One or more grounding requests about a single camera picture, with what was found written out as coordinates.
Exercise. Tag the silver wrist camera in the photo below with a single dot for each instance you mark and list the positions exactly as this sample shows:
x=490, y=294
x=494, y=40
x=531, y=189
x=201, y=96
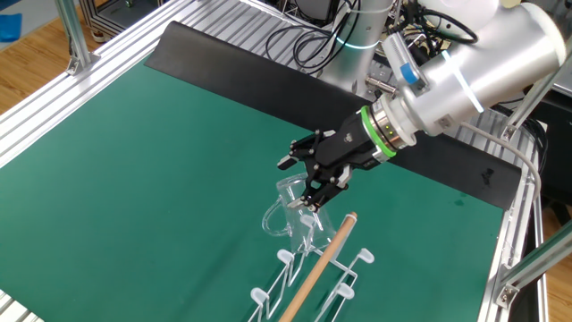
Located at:
x=402, y=58

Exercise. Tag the black control box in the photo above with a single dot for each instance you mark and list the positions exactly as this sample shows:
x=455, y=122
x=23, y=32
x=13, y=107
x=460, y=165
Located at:
x=315, y=9

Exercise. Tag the black frame cart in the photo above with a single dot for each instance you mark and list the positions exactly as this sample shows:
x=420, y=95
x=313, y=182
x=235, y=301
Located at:
x=107, y=24

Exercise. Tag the green table mat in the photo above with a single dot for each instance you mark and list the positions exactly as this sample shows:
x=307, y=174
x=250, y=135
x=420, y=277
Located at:
x=134, y=201

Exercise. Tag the aluminium frame post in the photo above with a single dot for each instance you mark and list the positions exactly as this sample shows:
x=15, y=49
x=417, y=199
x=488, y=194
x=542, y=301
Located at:
x=536, y=264
x=532, y=98
x=78, y=40

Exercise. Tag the black cabinet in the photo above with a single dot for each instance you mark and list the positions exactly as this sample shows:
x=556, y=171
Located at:
x=558, y=147

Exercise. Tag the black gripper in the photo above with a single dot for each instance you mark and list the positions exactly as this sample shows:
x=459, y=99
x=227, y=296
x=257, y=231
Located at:
x=344, y=143

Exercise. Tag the black table mat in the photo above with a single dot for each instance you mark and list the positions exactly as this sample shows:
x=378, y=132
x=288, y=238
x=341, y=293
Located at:
x=246, y=76

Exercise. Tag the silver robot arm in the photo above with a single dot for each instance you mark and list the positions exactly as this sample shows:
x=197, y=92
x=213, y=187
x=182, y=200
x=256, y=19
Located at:
x=469, y=76

